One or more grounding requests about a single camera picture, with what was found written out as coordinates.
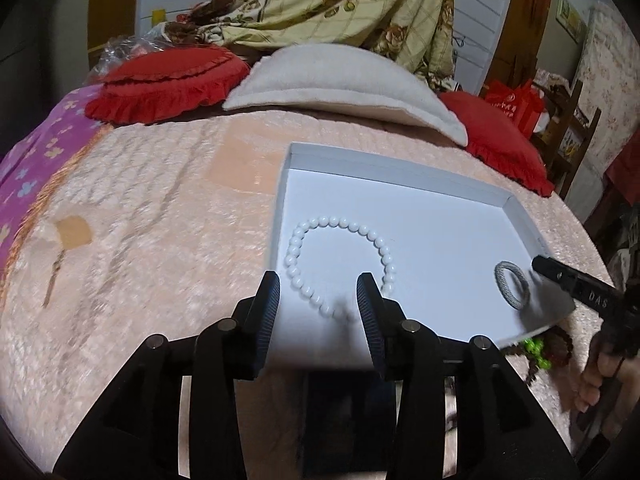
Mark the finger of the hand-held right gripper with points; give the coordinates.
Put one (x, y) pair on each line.
(565, 277)

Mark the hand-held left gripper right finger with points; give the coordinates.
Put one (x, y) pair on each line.
(370, 315)

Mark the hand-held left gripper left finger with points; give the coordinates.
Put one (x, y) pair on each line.
(267, 310)

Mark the grey woven bangle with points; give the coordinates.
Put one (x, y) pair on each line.
(498, 280)

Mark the white cardboard box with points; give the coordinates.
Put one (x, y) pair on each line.
(440, 240)

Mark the person's right hand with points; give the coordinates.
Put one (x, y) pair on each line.
(597, 365)

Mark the pink plush blanket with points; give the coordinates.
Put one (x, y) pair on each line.
(150, 240)

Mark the wooden chair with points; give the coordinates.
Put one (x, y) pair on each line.
(575, 125)

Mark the red ruffled square pillow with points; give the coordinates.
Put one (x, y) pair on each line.
(495, 135)

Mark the red paper bag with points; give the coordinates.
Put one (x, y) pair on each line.
(510, 105)

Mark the floral curtain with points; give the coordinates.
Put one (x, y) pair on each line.
(610, 85)

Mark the white fleece pillow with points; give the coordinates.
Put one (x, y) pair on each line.
(325, 75)

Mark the red ruffled round pillow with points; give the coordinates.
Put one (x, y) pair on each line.
(165, 77)

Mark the purple floral bed sheet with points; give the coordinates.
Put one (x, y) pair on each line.
(40, 160)

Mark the white slatted headboard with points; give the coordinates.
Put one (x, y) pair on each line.
(480, 10)

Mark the clear plastic bag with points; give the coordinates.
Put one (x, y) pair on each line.
(120, 52)

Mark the floral checked quilt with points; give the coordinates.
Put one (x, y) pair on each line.
(320, 0)

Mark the framed wall picture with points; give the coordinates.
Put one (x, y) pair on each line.
(570, 15)

